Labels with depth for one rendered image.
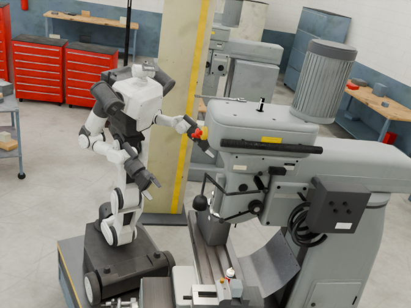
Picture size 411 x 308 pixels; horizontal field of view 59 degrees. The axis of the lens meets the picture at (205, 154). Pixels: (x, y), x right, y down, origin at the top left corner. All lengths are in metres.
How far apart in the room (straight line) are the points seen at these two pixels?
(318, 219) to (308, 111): 0.45
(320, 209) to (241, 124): 0.46
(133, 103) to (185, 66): 1.41
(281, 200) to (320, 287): 0.58
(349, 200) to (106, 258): 1.69
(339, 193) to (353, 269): 0.72
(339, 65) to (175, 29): 1.89
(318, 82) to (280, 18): 9.68
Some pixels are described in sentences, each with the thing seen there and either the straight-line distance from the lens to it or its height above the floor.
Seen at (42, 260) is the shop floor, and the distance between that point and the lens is 3.50.
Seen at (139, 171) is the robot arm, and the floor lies 1.46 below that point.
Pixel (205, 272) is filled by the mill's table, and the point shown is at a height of 0.95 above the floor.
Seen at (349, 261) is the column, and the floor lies 1.19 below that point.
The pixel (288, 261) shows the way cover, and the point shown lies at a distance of 2.12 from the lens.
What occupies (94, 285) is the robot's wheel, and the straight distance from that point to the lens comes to 2.47.
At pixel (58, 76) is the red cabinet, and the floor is 0.52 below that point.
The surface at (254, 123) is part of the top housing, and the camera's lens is 1.50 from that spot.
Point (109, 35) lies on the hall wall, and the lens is 10.62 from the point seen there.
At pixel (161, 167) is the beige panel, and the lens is 3.66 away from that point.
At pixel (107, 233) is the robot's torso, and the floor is 0.72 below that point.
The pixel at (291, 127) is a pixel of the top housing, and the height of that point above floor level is 1.87.
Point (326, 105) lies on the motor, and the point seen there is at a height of 1.98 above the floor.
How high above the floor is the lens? 2.39
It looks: 26 degrees down
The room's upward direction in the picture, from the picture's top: 10 degrees clockwise
